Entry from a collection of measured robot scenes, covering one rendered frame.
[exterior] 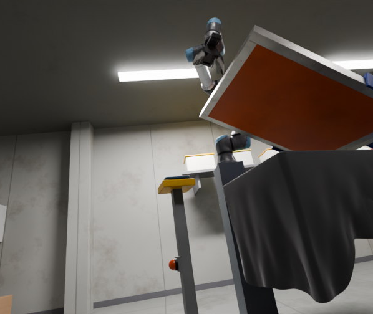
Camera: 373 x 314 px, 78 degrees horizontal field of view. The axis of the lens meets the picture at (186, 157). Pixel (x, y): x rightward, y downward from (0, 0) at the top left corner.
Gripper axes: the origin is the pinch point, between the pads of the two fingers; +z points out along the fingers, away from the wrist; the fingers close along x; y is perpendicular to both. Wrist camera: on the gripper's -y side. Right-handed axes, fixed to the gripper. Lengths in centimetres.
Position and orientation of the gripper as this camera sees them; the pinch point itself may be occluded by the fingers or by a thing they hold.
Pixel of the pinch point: (208, 68)
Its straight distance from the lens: 116.3
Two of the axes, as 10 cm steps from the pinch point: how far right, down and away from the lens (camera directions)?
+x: -9.5, -2.5, -1.9
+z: -1.5, 9.0, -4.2
